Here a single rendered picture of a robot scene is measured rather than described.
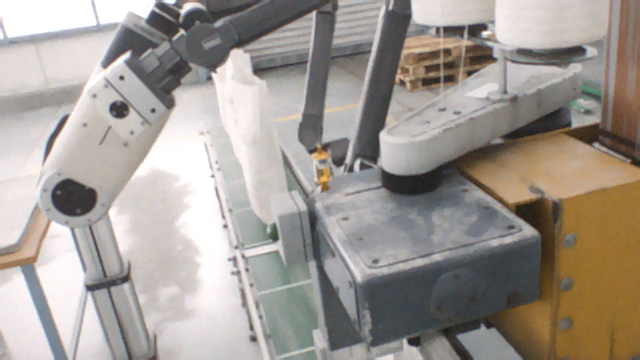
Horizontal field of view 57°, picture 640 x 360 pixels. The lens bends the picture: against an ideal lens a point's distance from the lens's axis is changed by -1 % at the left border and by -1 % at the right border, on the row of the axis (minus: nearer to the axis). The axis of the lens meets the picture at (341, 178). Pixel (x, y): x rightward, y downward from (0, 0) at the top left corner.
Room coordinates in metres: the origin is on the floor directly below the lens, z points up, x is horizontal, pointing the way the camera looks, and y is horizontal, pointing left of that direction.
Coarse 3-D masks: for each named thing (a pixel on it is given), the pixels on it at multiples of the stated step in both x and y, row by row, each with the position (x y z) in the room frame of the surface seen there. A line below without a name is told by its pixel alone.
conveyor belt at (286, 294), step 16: (256, 256) 2.34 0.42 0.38; (272, 256) 2.33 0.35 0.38; (256, 272) 2.21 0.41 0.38; (272, 272) 2.19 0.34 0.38; (288, 272) 2.18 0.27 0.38; (304, 272) 2.16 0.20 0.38; (256, 288) 2.08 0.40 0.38; (272, 288) 2.07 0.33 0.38; (288, 288) 2.05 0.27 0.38; (304, 288) 2.04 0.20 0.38; (272, 304) 1.95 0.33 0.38; (288, 304) 1.94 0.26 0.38; (304, 304) 1.93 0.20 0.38; (272, 320) 1.85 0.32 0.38; (288, 320) 1.84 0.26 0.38; (304, 320) 1.82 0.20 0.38; (272, 336) 1.75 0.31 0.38; (288, 336) 1.74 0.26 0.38; (304, 336) 1.73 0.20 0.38; (288, 352) 1.65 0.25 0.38; (304, 352) 1.64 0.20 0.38
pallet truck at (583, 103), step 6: (582, 78) 5.65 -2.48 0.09; (582, 84) 5.45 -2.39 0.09; (588, 84) 5.43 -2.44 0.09; (594, 84) 5.40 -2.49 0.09; (600, 84) 5.38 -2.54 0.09; (582, 90) 5.43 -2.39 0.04; (588, 90) 5.34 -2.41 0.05; (594, 90) 5.26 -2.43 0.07; (600, 90) 5.19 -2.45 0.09; (582, 96) 5.08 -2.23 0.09; (576, 102) 4.94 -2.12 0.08; (582, 102) 4.93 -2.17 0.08; (588, 102) 4.92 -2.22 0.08; (594, 102) 4.90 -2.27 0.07; (576, 108) 4.99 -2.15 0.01; (582, 108) 4.85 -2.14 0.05; (588, 108) 4.81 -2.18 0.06
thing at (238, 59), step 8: (232, 56) 3.78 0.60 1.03; (240, 56) 3.71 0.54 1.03; (248, 56) 3.52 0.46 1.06; (232, 64) 3.33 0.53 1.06; (240, 64) 3.34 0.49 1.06; (248, 64) 3.44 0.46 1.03; (232, 72) 3.36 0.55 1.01; (224, 96) 3.62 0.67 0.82; (232, 96) 3.38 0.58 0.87; (232, 104) 3.38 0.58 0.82; (232, 112) 3.39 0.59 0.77; (232, 120) 3.45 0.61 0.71; (232, 128) 3.48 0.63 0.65; (232, 136) 3.52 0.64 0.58; (232, 144) 3.57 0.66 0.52; (240, 152) 3.40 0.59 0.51; (240, 160) 3.42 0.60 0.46
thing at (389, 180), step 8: (440, 168) 0.79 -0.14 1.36; (384, 176) 0.79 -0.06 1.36; (392, 176) 0.78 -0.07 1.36; (400, 176) 0.77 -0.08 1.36; (408, 176) 0.77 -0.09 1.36; (416, 176) 0.77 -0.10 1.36; (424, 176) 0.77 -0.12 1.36; (432, 176) 0.77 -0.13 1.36; (440, 176) 0.78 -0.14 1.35; (384, 184) 0.79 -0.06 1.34; (392, 184) 0.77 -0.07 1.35; (400, 184) 0.77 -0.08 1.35; (408, 184) 0.76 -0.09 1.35; (416, 184) 0.76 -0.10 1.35; (424, 184) 0.76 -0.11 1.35; (432, 184) 0.77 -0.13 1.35; (400, 192) 0.77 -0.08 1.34; (408, 192) 0.76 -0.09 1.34; (416, 192) 0.76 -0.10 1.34
